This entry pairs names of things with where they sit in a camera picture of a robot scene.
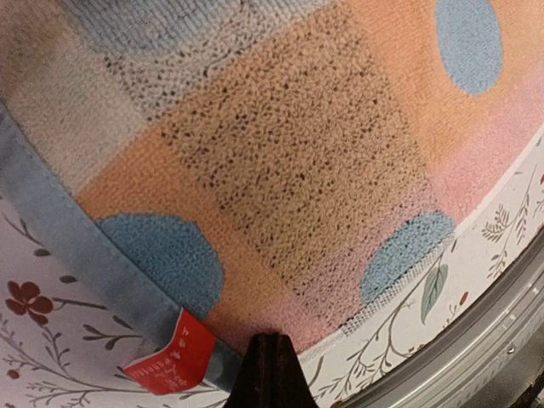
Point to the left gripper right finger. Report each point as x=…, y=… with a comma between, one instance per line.
x=289, y=387

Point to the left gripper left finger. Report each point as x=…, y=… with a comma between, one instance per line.
x=251, y=388

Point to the blue patterned towel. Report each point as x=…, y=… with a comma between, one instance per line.
x=210, y=170

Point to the floral table mat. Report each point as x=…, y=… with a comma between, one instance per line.
x=76, y=359

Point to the front aluminium rail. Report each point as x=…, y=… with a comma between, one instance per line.
x=471, y=351

